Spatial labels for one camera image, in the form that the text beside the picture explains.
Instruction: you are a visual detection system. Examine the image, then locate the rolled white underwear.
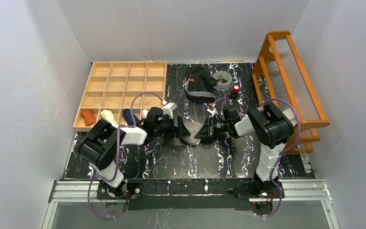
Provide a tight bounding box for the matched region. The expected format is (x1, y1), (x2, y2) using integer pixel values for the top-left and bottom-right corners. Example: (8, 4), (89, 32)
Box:
(141, 109), (149, 119)

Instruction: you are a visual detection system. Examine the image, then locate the rolled blue underwear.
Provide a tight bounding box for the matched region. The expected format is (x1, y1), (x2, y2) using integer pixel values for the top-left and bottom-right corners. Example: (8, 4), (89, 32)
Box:
(122, 109), (141, 126)

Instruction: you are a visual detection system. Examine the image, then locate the rolled cream underwear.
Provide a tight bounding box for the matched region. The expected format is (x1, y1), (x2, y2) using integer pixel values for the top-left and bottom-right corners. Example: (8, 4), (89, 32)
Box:
(100, 109), (117, 125)

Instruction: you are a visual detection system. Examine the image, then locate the clear tape roll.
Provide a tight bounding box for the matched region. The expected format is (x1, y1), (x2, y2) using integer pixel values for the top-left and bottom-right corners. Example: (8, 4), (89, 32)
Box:
(212, 71), (233, 91)

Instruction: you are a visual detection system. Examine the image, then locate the black striped underwear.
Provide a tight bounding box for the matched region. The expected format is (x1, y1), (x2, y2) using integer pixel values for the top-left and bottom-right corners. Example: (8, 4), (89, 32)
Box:
(184, 65), (218, 104)

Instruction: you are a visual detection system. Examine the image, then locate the red small cap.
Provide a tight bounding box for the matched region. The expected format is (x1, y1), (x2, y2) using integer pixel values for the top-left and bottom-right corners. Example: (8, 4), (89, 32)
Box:
(232, 85), (241, 94)

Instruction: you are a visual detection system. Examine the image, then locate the orange wooden rack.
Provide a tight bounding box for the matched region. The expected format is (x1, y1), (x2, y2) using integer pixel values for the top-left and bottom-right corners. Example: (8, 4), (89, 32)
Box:
(252, 31), (330, 154)

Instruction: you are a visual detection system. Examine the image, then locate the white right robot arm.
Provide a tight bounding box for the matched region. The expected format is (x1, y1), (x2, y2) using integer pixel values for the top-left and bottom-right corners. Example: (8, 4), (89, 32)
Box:
(194, 104), (294, 201)

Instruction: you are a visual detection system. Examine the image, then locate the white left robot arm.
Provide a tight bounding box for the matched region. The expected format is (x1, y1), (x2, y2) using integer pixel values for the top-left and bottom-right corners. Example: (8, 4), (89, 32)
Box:
(77, 107), (191, 188)

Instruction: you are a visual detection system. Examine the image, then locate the rolled orange underwear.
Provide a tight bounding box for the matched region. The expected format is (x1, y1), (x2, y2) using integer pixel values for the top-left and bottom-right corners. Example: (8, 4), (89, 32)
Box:
(80, 109), (96, 126)

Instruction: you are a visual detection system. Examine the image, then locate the wooden compartment tray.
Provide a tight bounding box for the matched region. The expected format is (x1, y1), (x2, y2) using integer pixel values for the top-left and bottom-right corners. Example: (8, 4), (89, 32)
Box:
(73, 62), (167, 132)

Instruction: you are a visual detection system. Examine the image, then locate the grey beige underwear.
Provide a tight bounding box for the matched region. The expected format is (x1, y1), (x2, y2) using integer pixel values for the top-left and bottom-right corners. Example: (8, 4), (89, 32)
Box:
(182, 122), (203, 146)

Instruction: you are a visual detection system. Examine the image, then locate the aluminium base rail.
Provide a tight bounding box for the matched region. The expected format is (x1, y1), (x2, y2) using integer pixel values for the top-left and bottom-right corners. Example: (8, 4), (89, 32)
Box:
(42, 178), (340, 229)

